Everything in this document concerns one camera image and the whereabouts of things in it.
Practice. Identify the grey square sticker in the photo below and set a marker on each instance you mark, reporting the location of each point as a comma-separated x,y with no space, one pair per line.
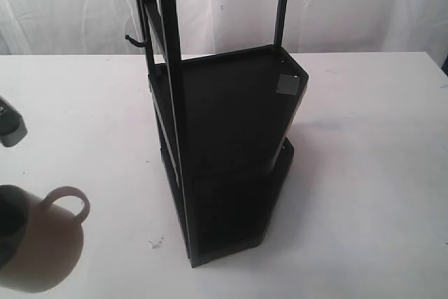
288,84

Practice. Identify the pink ceramic mug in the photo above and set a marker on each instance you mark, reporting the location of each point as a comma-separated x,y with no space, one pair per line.
52,241

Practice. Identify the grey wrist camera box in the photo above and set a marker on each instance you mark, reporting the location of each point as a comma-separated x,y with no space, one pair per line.
13,129

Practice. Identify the black metal shelf rack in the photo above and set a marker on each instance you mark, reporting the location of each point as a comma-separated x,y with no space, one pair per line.
223,132

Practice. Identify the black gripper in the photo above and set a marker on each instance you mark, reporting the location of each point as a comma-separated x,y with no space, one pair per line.
14,217

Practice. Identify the black rack hook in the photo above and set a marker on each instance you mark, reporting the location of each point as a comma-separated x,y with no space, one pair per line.
136,43

